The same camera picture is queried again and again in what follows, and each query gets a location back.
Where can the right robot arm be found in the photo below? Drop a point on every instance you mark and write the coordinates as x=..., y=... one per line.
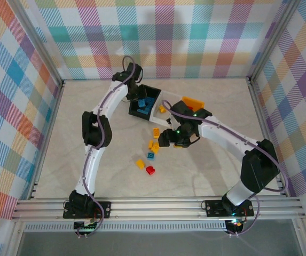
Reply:
x=222, y=133

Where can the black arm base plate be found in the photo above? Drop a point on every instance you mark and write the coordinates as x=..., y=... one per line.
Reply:
x=106, y=209
x=212, y=208

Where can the aluminium frame post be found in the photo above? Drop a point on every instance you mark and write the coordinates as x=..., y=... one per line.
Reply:
x=275, y=40
x=35, y=42

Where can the wide aluminium frame rail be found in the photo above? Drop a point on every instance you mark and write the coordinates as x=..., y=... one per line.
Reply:
x=155, y=210

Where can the small circuit board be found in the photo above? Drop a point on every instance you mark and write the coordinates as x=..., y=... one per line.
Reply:
x=87, y=226
x=235, y=225

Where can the aluminium side rail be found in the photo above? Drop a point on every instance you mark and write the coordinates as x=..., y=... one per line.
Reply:
x=268, y=136
x=47, y=138

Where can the black bin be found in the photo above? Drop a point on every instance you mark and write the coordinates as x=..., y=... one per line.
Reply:
x=139, y=114

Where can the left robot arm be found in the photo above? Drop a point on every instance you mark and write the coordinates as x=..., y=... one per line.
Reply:
x=91, y=165

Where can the yellow lego brick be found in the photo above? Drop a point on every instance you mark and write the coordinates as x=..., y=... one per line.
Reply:
x=162, y=108
x=140, y=163
x=156, y=148
x=150, y=144
x=156, y=132

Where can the orange bin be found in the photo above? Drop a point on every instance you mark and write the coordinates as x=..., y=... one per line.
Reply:
x=192, y=102

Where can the white bin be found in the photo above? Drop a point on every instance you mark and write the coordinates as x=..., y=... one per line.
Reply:
x=159, y=121

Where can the red lego brick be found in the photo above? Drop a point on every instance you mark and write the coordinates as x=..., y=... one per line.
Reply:
x=190, y=107
x=150, y=170

